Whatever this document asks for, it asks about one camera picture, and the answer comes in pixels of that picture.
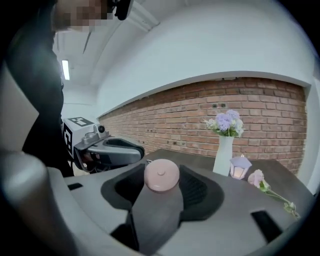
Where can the black head-worn camera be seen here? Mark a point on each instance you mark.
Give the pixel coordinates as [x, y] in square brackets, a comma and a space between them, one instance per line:
[122, 8]

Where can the purple and white flower bouquet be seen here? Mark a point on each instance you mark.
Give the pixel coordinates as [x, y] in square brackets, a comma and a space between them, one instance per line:
[226, 122]

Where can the pink flower with green stem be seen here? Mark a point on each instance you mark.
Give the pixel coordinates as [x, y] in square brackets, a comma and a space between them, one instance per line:
[257, 178]

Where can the person's head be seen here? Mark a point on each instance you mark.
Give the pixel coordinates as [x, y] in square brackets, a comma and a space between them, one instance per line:
[80, 15]

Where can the person's dark clothed torso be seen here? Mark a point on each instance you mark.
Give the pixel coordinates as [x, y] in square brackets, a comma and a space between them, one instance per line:
[37, 100]

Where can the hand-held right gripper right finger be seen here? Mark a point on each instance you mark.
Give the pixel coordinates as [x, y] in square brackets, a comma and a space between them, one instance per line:
[200, 195]

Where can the long ceiling light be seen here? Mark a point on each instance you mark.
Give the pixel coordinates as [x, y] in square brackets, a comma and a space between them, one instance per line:
[65, 69]

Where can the small lilac lantern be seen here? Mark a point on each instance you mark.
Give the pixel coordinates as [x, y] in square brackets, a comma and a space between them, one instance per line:
[240, 167]

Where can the person's left hand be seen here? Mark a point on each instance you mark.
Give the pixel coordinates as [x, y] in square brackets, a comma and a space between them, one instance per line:
[91, 157]

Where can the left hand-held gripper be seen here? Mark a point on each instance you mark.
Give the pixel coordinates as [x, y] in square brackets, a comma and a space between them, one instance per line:
[82, 140]

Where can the white ceramic vase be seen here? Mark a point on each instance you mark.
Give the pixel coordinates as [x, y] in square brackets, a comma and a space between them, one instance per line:
[223, 157]

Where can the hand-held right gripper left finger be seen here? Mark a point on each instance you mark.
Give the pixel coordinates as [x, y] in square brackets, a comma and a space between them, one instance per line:
[122, 186]

